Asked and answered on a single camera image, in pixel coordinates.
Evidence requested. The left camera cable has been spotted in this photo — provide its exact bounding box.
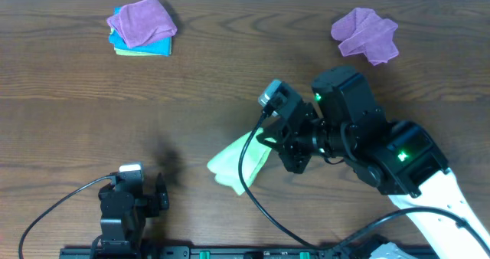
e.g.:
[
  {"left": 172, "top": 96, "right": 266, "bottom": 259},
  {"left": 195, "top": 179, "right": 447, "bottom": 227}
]
[{"left": 18, "top": 175, "right": 118, "bottom": 259}]

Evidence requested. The crumpled purple cloth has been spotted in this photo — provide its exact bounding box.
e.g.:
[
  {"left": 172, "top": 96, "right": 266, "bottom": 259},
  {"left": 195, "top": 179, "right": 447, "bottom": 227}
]
[{"left": 331, "top": 8, "right": 399, "bottom": 66}]

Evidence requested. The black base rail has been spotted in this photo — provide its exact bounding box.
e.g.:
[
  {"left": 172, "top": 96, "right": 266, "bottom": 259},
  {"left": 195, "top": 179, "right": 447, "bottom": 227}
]
[{"left": 59, "top": 235, "right": 436, "bottom": 259}]

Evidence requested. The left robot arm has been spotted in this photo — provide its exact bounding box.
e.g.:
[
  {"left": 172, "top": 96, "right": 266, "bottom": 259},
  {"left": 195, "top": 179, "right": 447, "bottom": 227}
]
[{"left": 90, "top": 170, "right": 169, "bottom": 258}]

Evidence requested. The folded purple cloth on stack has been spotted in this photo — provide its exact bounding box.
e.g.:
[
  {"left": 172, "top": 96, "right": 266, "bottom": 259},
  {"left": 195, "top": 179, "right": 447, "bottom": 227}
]
[{"left": 106, "top": 0, "right": 178, "bottom": 48}]

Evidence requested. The light green cloth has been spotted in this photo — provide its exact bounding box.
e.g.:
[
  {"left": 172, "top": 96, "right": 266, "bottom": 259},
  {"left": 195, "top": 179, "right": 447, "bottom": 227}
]
[{"left": 207, "top": 132, "right": 272, "bottom": 195}]

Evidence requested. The folded yellow-green bottom cloth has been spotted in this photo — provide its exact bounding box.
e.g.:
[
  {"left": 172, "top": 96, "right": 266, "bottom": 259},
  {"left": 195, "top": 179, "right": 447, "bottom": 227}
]
[{"left": 109, "top": 28, "right": 172, "bottom": 57}]

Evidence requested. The folded blue cloth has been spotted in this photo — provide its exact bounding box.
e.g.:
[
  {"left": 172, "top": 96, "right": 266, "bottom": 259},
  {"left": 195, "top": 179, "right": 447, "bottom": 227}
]
[{"left": 108, "top": 6, "right": 172, "bottom": 57}]

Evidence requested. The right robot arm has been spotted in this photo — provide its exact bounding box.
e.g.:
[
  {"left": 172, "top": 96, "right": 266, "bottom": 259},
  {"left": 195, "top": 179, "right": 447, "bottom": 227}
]
[{"left": 257, "top": 66, "right": 489, "bottom": 258}]

